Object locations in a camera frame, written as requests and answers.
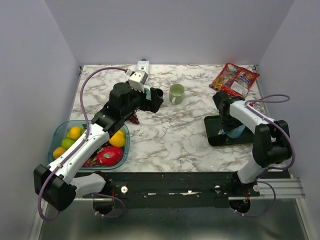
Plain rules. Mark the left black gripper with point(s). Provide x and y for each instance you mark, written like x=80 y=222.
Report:
x=152 y=105

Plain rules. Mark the teal green mug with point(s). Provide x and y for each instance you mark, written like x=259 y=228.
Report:
x=147 y=91

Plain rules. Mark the sage green mug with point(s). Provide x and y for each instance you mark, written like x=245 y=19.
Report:
x=176 y=94

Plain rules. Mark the light blue mug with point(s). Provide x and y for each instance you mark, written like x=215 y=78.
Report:
x=234 y=133

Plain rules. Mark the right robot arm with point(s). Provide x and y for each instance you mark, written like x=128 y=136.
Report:
x=271 y=144

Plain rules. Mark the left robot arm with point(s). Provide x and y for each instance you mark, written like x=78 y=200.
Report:
x=57 y=183

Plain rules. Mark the white rectangular device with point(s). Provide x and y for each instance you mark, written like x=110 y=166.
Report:
x=144 y=65

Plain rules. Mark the loose red grape bunch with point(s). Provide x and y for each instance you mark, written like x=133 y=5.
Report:
x=133 y=119

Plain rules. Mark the yellow lemon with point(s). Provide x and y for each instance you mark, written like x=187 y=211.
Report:
x=120 y=132
x=117 y=140

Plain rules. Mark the dark green tray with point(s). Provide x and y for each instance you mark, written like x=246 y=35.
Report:
x=217 y=138

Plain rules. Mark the red dragon fruit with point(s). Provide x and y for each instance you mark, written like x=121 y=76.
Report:
x=110 y=156

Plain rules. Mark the red snack packet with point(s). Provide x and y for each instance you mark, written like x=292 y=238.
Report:
x=236 y=81

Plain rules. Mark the grapes in bin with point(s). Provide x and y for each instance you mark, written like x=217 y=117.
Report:
x=91 y=161

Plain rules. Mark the clear blue fruit bin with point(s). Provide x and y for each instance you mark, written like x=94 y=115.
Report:
x=61 y=133

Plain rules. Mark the green fruit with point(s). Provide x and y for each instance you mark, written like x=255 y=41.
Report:
x=67 y=143

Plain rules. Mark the small orange fruit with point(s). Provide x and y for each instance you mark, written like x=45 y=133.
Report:
x=58 y=152

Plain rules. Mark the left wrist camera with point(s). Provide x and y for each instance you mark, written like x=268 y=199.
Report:
x=137 y=80

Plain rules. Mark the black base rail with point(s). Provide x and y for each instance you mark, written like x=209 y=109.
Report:
x=178 y=189

